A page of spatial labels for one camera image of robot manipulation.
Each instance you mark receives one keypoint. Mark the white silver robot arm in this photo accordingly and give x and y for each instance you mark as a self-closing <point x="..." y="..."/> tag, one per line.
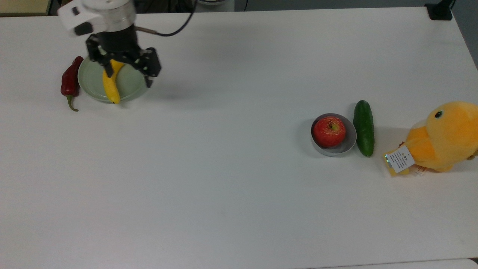
<point x="104" y="13"/>

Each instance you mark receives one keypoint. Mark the red apple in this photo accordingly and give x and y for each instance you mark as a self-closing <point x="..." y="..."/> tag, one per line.
<point x="328" y="131"/>

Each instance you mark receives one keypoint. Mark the red chili pepper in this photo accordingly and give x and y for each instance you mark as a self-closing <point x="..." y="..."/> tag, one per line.
<point x="71" y="80"/>

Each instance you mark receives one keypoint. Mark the orange plush bird toy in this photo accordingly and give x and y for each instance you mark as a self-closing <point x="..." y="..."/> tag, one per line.
<point x="444" y="138"/>

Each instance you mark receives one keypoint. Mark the pale green plastic plate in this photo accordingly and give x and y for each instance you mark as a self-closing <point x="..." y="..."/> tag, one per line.
<point x="130" y="84"/>

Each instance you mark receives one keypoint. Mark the wooden board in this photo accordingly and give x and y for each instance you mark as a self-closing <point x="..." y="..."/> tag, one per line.
<point x="22" y="5"/>

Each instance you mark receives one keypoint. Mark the green cucumber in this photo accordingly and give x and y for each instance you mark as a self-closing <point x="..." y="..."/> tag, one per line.
<point x="364" y="127"/>

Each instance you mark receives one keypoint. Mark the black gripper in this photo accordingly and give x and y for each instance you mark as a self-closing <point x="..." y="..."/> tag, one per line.
<point x="119" y="45"/>

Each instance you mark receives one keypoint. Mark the grey round bowl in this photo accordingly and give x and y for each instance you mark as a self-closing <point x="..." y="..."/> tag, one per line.
<point x="336" y="151"/>

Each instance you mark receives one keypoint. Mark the yellow banana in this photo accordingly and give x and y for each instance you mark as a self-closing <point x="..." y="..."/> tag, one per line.
<point x="111" y="87"/>

